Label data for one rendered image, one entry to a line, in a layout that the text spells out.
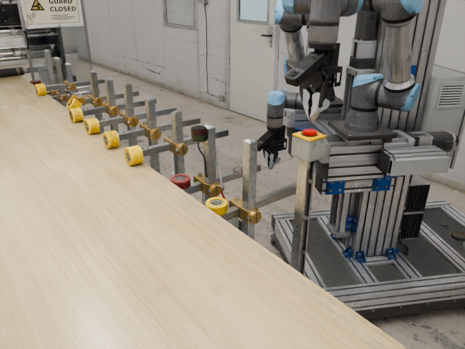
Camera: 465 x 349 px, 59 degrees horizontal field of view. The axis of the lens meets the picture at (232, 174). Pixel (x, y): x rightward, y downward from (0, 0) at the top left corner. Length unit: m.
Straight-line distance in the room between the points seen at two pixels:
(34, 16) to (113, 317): 3.13
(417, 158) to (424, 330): 0.97
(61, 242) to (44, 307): 0.28
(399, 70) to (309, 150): 0.65
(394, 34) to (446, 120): 0.73
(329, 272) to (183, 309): 1.39
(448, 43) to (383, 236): 1.99
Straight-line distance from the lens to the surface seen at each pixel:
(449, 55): 3.90
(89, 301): 1.11
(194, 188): 1.68
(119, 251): 1.25
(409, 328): 2.44
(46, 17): 3.90
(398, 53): 1.65
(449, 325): 2.54
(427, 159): 1.90
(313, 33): 1.12
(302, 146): 1.17
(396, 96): 1.75
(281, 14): 1.95
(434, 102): 2.15
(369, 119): 1.83
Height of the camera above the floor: 1.61
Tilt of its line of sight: 25 degrees down
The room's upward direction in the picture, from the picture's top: straight up
